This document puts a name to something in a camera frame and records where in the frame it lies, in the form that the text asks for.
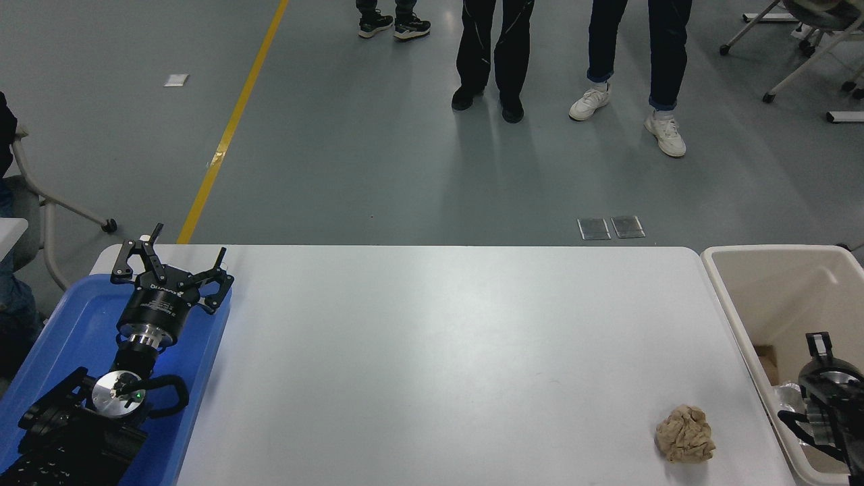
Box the person in black shoes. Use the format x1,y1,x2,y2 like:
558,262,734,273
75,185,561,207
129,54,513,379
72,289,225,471
451,0,536,125

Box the blue plastic tray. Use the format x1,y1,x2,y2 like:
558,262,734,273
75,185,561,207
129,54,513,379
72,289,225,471
0,273,234,486

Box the grey chair with castors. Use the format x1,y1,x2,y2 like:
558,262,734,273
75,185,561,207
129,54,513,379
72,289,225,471
8,124,118,292

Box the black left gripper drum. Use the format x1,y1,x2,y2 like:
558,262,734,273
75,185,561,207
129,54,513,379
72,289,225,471
116,265,203,337

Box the tan paper ball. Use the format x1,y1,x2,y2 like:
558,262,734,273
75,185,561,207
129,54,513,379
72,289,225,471
655,404,717,464

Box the large pale plastic bin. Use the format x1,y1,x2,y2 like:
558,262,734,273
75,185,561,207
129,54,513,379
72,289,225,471
700,244,864,486

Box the person in black-white shoes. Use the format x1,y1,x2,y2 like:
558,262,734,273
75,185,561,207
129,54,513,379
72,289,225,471
355,0,432,42

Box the white swivel chair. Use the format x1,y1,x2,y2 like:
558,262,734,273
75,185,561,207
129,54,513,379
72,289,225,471
718,0,864,104

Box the small white side table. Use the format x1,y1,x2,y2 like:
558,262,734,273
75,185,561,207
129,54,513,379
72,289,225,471
0,217,30,262

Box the person in white shoes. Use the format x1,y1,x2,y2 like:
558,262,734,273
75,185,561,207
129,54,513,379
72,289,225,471
568,0,694,159

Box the metal floor plate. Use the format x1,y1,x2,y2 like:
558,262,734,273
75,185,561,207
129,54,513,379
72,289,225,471
611,215,647,240
577,217,612,241

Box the seated person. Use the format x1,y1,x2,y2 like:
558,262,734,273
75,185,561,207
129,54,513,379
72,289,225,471
0,91,49,380

